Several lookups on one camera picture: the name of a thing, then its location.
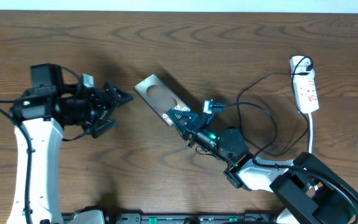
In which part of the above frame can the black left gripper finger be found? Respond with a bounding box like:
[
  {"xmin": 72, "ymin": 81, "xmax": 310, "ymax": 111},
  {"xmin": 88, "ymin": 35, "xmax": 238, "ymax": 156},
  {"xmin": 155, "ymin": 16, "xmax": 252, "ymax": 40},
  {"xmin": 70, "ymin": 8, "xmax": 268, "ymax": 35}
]
[
  {"xmin": 91, "ymin": 119, "xmax": 117, "ymax": 139},
  {"xmin": 103, "ymin": 82, "xmax": 134, "ymax": 108}
]

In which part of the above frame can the bronze Galaxy smartphone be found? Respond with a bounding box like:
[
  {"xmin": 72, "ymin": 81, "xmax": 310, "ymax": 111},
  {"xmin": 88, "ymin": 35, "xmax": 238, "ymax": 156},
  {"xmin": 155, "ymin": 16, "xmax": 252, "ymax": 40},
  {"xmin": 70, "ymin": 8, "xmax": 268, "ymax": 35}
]
[{"xmin": 134, "ymin": 74, "xmax": 191, "ymax": 127}]

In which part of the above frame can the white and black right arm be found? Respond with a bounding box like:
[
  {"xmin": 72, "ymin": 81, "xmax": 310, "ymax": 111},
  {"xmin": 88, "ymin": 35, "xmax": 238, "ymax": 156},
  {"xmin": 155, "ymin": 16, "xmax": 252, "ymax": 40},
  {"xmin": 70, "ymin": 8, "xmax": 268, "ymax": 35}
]
[{"xmin": 168, "ymin": 110, "xmax": 358, "ymax": 223}]

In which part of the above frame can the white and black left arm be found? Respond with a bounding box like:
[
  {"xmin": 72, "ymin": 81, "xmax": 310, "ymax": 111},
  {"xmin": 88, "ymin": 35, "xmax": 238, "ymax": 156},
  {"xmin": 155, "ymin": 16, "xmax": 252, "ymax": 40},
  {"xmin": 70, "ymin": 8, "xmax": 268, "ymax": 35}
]
[{"xmin": 7, "ymin": 63, "xmax": 133, "ymax": 223}]

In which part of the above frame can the white USB charger adapter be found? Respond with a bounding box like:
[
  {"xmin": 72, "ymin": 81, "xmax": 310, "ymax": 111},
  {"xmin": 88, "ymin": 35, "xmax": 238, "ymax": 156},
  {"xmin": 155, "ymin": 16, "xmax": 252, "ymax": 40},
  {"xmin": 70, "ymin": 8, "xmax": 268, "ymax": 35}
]
[{"xmin": 290, "ymin": 55, "xmax": 315, "ymax": 80}]

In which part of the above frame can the white power strip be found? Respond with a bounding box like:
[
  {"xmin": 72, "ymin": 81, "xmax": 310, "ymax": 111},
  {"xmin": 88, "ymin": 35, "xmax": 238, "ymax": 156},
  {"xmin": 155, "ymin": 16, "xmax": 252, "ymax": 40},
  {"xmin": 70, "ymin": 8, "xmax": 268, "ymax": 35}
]
[{"xmin": 292, "ymin": 73, "xmax": 319, "ymax": 114}]

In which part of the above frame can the black right camera cable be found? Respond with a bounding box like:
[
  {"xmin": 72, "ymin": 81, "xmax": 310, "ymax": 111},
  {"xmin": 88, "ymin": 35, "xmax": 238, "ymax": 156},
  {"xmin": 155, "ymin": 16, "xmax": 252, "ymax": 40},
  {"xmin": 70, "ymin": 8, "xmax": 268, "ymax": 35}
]
[{"xmin": 211, "ymin": 101, "xmax": 358, "ymax": 224}]

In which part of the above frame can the black camera cable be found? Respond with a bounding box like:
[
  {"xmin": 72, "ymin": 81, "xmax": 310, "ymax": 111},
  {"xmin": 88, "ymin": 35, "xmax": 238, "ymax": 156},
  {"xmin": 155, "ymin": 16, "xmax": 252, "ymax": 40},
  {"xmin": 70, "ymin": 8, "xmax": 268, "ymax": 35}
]
[
  {"xmin": 0, "ymin": 65, "xmax": 93, "ymax": 224},
  {"xmin": 211, "ymin": 101, "xmax": 358, "ymax": 224}
]

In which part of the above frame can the black left camera cable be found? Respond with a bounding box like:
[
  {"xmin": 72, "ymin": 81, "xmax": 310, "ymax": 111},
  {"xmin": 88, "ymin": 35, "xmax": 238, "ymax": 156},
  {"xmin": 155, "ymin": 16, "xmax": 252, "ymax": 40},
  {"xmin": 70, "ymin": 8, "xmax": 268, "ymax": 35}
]
[{"xmin": 0, "ymin": 65, "xmax": 93, "ymax": 224}]

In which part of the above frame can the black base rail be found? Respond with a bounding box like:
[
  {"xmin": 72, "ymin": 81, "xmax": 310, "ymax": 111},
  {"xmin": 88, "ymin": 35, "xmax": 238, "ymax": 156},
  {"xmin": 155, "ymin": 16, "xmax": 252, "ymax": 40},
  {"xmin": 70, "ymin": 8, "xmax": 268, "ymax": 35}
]
[{"xmin": 62, "ymin": 212, "xmax": 279, "ymax": 224}]

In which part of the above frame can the white power strip cord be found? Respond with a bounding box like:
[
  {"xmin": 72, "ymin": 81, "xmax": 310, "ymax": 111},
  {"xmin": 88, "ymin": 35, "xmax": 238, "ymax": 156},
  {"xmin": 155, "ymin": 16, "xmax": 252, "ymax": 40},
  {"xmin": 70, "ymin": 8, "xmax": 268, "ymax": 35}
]
[{"xmin": 308, "ymin": 112, "xmax": 319, "ymax": 191}]

